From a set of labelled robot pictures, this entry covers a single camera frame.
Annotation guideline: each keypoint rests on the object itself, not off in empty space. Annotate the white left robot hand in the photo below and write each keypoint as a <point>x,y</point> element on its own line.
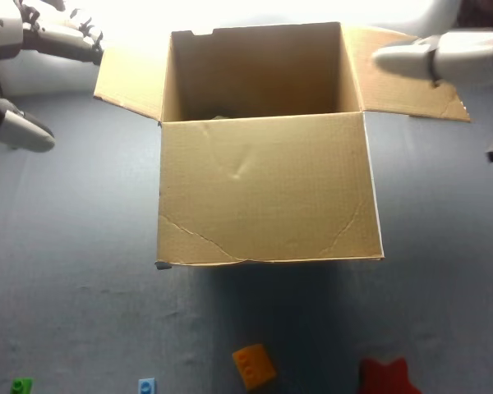
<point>0,28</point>

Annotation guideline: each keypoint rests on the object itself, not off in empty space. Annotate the brown cardboard box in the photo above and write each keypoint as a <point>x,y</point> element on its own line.
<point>267,184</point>

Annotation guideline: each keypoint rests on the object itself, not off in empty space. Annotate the white backdrop sheet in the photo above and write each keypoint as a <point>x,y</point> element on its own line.
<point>271,10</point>

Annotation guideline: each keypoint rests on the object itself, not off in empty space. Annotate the grey table cloth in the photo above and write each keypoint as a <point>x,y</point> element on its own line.
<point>86,308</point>

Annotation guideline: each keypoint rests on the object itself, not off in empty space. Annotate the green toy building block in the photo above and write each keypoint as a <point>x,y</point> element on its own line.
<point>20,386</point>

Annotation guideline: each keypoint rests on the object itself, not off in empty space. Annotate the blue toy building block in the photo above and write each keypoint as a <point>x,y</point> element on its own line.
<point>148,386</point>

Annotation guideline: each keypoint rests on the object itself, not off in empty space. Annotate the orange toy building block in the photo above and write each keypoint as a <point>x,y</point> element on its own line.
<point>254,367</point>

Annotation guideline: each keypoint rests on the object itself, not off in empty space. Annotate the red star toy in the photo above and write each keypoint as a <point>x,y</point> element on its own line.
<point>386,379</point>

